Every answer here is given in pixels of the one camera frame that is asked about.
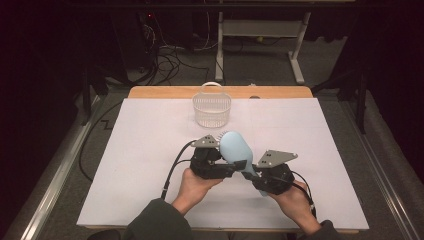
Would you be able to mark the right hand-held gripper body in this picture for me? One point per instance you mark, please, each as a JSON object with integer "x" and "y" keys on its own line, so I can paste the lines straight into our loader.
{"x": 276, "y": 180}

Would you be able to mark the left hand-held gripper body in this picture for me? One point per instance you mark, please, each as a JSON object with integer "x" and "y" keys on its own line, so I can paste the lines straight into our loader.
{"x": 208, "y": 168}

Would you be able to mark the light blue hairbrush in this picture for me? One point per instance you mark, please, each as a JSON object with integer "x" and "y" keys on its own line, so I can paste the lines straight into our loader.
{"x": 235, "y": 148}

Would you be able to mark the white slotted plastic basket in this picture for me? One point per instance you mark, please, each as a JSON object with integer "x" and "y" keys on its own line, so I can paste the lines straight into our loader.
{"x": 211, "y": 113}

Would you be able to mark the person's left hand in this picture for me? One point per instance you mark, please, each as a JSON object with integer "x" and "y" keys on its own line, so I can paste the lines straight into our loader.
{"x": 195, "y": 188}

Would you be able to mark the person's right hand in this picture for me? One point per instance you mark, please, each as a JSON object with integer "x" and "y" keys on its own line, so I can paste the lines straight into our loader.
{"x": 296, "y": 203}

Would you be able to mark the white table cover sheet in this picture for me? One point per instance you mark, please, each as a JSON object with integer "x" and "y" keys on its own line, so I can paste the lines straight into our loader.
{"x": 283, "y": 133}

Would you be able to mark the wooden table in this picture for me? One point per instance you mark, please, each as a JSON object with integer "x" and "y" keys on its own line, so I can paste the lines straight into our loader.
{"x": 266, "y": 91}

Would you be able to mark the black metal stand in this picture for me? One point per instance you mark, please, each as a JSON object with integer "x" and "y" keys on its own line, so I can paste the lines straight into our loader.
{"x": 87, "y": 100}
{"x": 360, "y": 106}

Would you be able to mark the dark computer case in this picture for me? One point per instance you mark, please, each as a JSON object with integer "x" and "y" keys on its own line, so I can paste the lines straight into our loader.
{"x": 133, "y": 43}

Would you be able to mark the aluminium floor rail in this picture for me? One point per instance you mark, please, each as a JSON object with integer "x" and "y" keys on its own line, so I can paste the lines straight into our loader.
{"x": 50, "y": 196}
{"x": 383, "y": 176}

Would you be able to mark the white metal stand frame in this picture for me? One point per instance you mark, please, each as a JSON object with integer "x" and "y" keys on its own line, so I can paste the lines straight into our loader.
{"x": 260, "y": 28}

